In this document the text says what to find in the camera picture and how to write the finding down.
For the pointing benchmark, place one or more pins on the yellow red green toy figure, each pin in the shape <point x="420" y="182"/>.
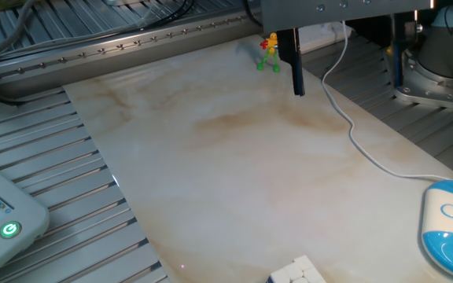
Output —
<point x="271" y="47"/>

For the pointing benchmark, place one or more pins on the aluminium rail with bolts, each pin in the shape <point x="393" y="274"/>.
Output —
<point x="112" y="57"/>

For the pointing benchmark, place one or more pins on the white power strip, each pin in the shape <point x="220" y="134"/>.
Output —
<point x="321" y="37"/>

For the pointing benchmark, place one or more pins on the silver Schunk gripper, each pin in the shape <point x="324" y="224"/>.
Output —
<point x="328" y="13"/>

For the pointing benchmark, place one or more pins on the marble pattern board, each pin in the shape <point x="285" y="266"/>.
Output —
<point x="230" y="165"/>

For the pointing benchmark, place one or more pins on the white blue Rubik's cube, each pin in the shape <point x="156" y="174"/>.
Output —
<point x="297" y="271"/>

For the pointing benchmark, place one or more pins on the yellow plastic clip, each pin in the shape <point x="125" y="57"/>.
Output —
<point x="388" y="50"/>

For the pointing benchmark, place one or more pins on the blue white desk lamp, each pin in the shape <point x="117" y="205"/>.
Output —
<point x="450" y="236"/>

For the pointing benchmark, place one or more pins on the silver robot mounting plate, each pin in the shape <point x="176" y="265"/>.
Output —
<point x="427" y="88"/>

